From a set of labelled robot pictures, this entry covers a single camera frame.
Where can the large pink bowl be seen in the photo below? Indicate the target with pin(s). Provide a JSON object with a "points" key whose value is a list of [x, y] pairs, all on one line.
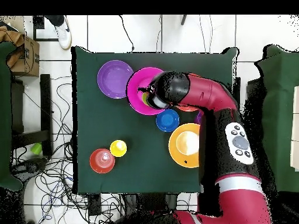
{"points": [[136, 102]]}

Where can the large red shallow bowl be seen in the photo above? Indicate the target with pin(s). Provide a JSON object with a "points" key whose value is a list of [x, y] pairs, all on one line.
{"points": [[186, 109]]}

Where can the yellow cup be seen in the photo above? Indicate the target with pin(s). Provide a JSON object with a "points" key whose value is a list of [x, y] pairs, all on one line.
{"points": [[118, 149]]}

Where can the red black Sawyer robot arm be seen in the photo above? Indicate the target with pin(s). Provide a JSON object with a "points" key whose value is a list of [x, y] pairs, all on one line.
{"points": [[233, 198]]}

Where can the small blue bowl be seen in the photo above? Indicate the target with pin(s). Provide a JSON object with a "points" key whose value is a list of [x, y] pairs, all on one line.
{"points": [[167, 120]]}

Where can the dark green tablecloth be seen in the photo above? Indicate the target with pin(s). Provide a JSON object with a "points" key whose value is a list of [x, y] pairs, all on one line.
{"points": [[116, 128]]}

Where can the purple cup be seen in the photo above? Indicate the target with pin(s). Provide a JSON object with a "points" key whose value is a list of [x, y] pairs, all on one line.
{"points": [[198, 117]]}

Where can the large orange bowl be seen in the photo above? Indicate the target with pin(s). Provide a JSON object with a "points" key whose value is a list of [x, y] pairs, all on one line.
{"points": [[184, 158]]}

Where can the large purple shallow bowl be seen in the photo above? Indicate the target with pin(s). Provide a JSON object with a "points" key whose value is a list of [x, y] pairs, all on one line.
{"points": [[114, 79]]}

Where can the small red bowl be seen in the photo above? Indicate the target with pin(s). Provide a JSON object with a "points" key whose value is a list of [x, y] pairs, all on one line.
{"points": [[102, 161]]}

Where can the black metal stand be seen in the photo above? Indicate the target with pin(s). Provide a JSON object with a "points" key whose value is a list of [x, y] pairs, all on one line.
{"points": [[45, 105]]}

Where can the small green floor cup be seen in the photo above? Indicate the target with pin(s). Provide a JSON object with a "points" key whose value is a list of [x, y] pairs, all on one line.
{"points": [[36, 148]]}

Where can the person's foot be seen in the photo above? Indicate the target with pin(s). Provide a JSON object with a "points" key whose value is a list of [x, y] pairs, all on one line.
{"points": [[64, 37]]}

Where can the black floor base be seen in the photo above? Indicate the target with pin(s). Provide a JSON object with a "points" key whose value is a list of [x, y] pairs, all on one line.
{"points": [[30, 166]]}

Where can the green cloth side table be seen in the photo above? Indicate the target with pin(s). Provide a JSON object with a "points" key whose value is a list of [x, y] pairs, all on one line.
{"points": [[278, 93], [4, 116]]}

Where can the cardboard box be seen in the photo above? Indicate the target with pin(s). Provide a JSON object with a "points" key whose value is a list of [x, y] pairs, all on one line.
{"points": [[29, 58]]}

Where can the person's leg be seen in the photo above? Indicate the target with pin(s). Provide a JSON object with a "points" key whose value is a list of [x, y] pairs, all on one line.
{"points": [[55, 19]]}

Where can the black square floor frame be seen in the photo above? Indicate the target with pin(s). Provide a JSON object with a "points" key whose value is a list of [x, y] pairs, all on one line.
{"points": [[35, 32]]}

